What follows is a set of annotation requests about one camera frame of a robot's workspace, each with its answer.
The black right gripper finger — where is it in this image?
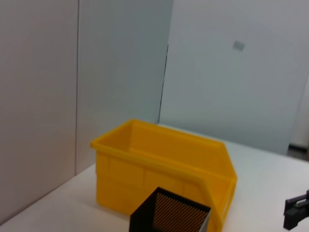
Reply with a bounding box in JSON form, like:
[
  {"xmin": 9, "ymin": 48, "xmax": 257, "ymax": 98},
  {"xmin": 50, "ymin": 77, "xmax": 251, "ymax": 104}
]
[{"xmin": 282, "ymin": 189, "xmax": 309, "ymax": 230}]

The black mesh pen holder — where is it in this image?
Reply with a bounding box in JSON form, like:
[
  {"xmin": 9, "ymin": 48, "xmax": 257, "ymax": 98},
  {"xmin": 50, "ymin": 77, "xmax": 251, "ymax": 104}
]
[{"xmin": 129, "ymin": 186, "xmax": 213, "ymax": 232}]

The yellow plastic storage bin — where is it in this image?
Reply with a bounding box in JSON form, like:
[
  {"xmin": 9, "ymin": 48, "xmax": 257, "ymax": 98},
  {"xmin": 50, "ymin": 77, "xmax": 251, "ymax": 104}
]
[{"xmin": 90, "ymin": 118, "xmax": 239, "ymax": 232}]

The grey wall sticker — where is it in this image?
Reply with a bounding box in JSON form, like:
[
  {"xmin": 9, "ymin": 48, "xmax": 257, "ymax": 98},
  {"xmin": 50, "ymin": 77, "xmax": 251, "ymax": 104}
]
[{"xmin": 232, "ymin": 40, "xmax": 246, "ymax": 51}]

